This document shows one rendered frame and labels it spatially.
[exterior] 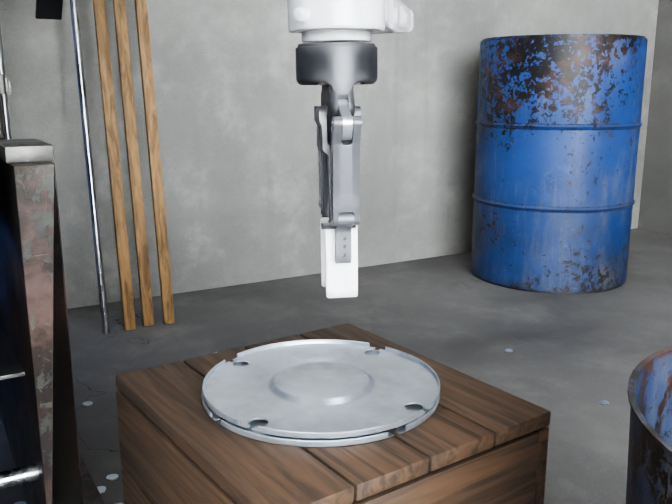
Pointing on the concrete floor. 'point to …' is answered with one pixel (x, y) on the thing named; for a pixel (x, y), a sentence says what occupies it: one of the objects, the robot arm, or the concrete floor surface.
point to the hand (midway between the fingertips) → (338, 257)
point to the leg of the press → (38, 328)
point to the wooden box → (278, 478)
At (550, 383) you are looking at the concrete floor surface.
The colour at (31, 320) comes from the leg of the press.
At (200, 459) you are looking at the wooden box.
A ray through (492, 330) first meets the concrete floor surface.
